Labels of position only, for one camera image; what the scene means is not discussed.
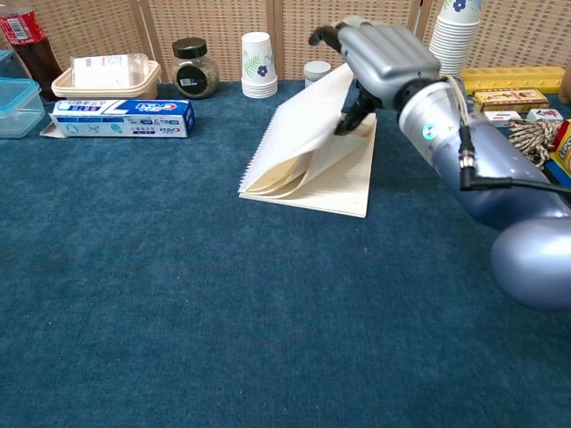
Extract colourful box at edge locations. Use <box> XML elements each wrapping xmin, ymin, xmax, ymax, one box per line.
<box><xmin>548</xmin><ymin>119</ymin><xmax>571</xmax><ymax>185</ymax></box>

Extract tall floral paper cup stack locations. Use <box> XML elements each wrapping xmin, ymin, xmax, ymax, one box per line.
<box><xmin>427</xmin><ymin>0</ymin><xmax>484</xmax><ymax>78</ymax></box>

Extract small white jar grey lid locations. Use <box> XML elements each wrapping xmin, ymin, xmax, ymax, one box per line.
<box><xmin>303</xmin><ymin>61</ymin><xmax>333</xmax><ymax>89</ymax></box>

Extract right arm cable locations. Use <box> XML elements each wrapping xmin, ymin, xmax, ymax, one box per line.
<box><xmin>445</xmin><ymin>74</ymin><xmax>571</xmax><ymax>194</ymax></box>

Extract yellow block with holes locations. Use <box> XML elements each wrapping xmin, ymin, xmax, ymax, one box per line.
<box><xmin>460</xmin><ymin>66</ymin><xmax>567</xmax><ymax>96</ymax></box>

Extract blue white toothpaste box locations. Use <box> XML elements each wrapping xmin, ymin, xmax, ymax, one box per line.
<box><xmin>38</xmin><ymin>98</ymin><xmax>196</xmax><ymax>140</ymax></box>

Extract glass jar black lid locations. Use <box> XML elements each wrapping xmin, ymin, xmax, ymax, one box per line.
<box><xmin>171</xmin><ymin>37</ymin><xmax>221</xmax><ymax>100</ymax></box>

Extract yellow red small box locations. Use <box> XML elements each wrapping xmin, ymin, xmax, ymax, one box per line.
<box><xmin>471</xmin><ymin>88</ymin><xmax>550</xmax><ymax>115</ymax></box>

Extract short floral paper cup stack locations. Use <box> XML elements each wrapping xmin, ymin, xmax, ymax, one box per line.
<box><xmin>240</xmin><ymin>31</ymin><xmax>278</xmax><ymax>99</ymax></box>

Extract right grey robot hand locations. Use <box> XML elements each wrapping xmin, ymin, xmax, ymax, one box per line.
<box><xmin>308</xmin><ymin>15</ymin><xmax>443</xmax><ymax>137</ymax></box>

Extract cola bottle red cap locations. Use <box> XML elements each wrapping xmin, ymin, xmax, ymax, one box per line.
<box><xmin>0</xmin><ymin>6</ymin><xmax>64</xmax><ymax>102</ymax></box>

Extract blue tablecloth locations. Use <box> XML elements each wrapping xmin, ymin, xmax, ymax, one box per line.
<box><xmin>0</xmin><ymin>79</ymin><xmax>571</xmax><ymax>428</ymax></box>

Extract white plastic packet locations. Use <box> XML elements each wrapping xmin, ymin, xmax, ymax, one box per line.
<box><xmin>71</xmin><ymin>53</ymin><xmax>150</xmax><ymax>89</ymax></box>

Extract woven wooden folding screen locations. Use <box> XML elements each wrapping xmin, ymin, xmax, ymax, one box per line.
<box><xmin>0</xmin><ymin>0</ymin><xmax>571</xmax><ymax>85</ymax></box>

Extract beige food trays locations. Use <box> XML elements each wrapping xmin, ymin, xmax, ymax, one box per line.
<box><xmin>51</xmin><ymin>60</ymin><xmax>162</xmax><ymax>101</ymax></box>

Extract white spiral notebook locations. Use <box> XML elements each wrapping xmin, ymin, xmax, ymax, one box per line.
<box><xmin>237</xmin><ymin>63</ymin><xmax>378</xmax><ymax>219</ymax></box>

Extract clear container blue lid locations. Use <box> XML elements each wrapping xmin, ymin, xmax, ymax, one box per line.
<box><xmin>0</xmin><ymin>78</ymin><xmax>46</xmax><ymax>140</ymax></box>

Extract white tile colourful print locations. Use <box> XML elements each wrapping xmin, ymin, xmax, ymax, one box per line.
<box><xmin>525</xmin><ymin>108</ymin><xmax>564</xmax><ymax>124</ymax></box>

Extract beige rope bundle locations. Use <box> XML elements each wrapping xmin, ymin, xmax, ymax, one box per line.
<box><xmin>507</xmin><ymin>119</ymin><xmax>565</xmax><ymax>171</ymax></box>

